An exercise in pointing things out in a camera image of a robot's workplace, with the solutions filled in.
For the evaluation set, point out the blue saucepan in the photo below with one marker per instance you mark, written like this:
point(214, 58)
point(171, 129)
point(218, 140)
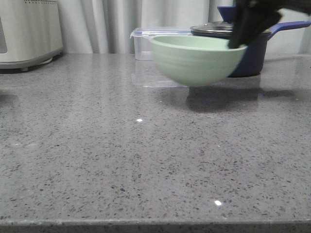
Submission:
point(252, 62)

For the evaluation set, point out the green bowl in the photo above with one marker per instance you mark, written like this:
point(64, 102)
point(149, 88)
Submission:
point(195, 60)

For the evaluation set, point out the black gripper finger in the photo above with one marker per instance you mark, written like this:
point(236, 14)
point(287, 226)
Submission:
point(268, 7)

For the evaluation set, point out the clear plastic food container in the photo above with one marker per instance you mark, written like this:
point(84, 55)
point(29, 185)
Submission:
point(142, 36)

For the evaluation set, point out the cream toaster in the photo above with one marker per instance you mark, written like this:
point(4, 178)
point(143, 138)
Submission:
point(30, 33)

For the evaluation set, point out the white curtain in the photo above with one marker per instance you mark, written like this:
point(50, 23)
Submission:
point(104, 26)

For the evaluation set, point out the glass pot lid blue knob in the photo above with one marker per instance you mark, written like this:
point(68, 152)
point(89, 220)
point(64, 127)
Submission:
point(213, 26)

